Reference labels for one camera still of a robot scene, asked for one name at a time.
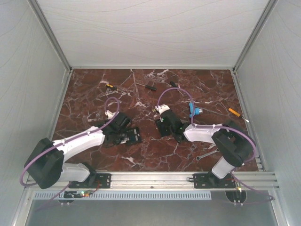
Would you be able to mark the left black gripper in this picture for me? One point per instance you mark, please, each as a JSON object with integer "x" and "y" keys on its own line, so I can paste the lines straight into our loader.
{"x": 115, "y": 142}

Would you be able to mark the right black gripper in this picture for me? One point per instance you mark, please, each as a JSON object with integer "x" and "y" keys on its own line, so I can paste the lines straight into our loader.
{"x": 160, "y": 124}

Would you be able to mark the black fuse box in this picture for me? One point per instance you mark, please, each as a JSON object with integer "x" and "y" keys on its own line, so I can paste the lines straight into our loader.
{"x": 131, "y": 136}

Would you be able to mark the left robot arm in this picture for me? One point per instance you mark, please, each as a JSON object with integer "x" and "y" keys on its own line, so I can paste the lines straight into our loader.
{"x": 48, "y": 163}

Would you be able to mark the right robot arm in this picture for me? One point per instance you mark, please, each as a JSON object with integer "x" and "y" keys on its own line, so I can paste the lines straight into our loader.
{"x": 233, "y": 144}

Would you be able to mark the blue plastic tool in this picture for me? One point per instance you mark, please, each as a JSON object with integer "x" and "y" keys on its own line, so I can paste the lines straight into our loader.
{"x": 194, "y": 110}

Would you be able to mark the black screwdriver right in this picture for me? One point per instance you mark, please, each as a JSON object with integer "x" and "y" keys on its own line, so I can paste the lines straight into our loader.
{"x": 175, "y": 86}

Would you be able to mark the black screwdriver middle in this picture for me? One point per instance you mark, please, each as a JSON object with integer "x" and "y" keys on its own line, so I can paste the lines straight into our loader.
{"x": 148, "y": 87}

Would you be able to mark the silver wrench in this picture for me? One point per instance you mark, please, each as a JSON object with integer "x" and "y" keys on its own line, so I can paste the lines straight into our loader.
{"x": 206, "y": 155}

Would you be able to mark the yellow black screwdriver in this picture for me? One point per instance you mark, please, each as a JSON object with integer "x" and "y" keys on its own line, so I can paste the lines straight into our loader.
{"x": 111, "y": 87}

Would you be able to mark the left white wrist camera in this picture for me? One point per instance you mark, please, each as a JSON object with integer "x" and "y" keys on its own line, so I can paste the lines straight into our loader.
{"x": 110, "y": 114}

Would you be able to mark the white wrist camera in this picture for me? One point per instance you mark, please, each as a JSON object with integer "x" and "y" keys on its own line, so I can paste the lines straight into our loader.
{"x": 110, "y": 114}
{"x": 162, "y": 108}

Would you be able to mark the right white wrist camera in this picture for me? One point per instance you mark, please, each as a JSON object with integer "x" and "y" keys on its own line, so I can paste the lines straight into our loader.
{"x": 162, "y": 108}

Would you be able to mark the aluminium mounting rail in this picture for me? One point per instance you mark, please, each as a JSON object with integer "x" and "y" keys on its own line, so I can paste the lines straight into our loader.
{"x": 122, "y": 180}

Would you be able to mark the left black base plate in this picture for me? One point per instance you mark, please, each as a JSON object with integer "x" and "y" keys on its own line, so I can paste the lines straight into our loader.
{"x": 99, "y": 180}

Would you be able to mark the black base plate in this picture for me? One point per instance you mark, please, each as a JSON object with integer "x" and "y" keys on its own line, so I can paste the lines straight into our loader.
{"x": 210, "y": 181}
{"x": 99, "y": 180}

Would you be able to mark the orange handle screwdriver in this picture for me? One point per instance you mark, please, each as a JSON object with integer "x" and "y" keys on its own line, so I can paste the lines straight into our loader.
{"x": 234, "y": 112}

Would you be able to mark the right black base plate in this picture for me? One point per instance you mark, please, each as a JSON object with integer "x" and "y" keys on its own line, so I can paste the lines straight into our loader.
{"x": 210, "y": 181}

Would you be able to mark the slotted grey cable duct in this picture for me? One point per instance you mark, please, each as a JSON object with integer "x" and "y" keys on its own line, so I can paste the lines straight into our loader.
{"x": 127, "y": 195}

